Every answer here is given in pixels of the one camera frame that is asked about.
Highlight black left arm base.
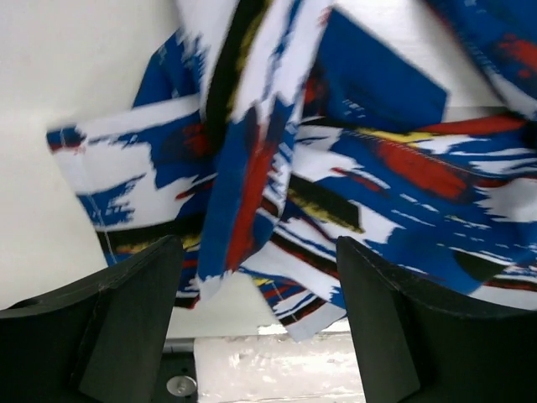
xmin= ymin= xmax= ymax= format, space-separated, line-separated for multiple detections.
xmin=154 ymin=338 xmax=198 ymax=402

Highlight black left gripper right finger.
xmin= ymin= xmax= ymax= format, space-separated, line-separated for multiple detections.
xmin=336 ymin=237 xmax=536 ymax=402

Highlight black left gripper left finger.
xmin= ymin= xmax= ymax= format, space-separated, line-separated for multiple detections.
xmin=1 ymin=237 xmax=184 ymax=402

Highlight blue white red patterned trousers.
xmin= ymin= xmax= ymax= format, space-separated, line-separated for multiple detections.
xmin=46 ymin=1 xmax=536 ymax=341

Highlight white foam front board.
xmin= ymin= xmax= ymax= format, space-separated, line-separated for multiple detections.
xmin=194 ymin=322 xmax=366 ymax=402

